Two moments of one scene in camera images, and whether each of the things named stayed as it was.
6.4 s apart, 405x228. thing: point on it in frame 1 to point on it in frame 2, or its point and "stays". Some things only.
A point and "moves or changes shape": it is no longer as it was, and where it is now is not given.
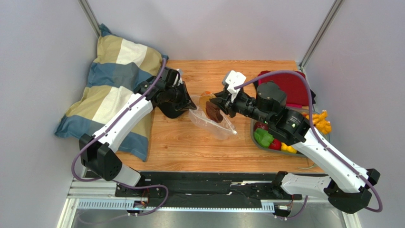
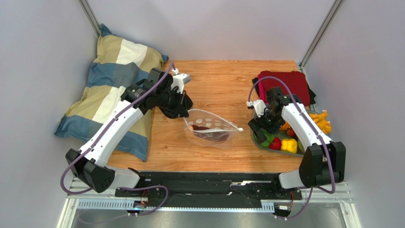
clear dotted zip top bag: x=224 y=129 moves or changes shape
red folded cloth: x=296 y=91 stays
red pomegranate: x=275 y=145 stays
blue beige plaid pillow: x=120 y=67 stays
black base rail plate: x=259 y=185 stays
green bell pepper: x=263 y=137 stays
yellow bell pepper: x=289 y=148 stays
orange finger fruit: x=319 y=121 stays
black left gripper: x=185 y=95 stays
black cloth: x=313 y=96 to x=255 y=80
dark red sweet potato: x=213 y=112 to x=211 y=135
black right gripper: x=229 y=104 to x=261 y=127
